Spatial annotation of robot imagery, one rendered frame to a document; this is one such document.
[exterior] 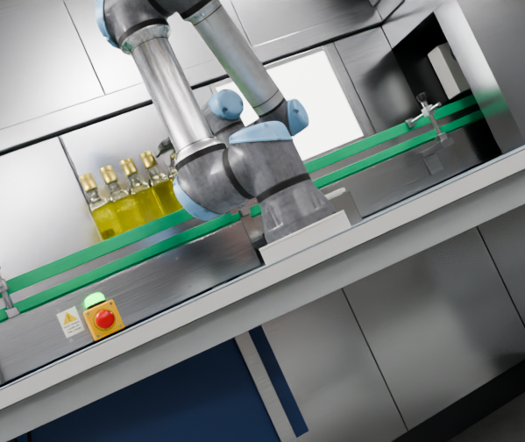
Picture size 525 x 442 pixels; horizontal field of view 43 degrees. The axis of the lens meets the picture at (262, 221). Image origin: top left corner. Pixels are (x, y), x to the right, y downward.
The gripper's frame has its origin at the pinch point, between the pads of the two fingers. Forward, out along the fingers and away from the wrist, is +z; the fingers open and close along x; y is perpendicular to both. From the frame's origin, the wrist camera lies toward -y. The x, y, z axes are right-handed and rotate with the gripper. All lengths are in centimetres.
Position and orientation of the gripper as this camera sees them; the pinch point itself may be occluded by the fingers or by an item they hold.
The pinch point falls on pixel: (166, 149)
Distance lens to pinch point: 184.1
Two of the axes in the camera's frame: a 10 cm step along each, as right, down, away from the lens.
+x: 7.5, -3.1, 5.9
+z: -5.2, 2.9, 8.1
